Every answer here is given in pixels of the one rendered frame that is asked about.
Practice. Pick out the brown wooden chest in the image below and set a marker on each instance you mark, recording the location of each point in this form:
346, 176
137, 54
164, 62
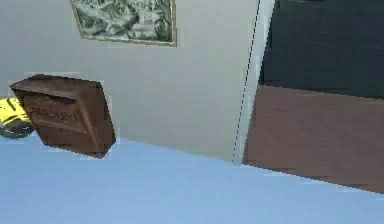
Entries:
70, 115

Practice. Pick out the yellow toy car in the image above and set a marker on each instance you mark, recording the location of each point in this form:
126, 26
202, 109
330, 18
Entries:
11, 116

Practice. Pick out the framed grey landscape picture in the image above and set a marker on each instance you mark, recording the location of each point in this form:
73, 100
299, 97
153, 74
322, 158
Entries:
126, 18

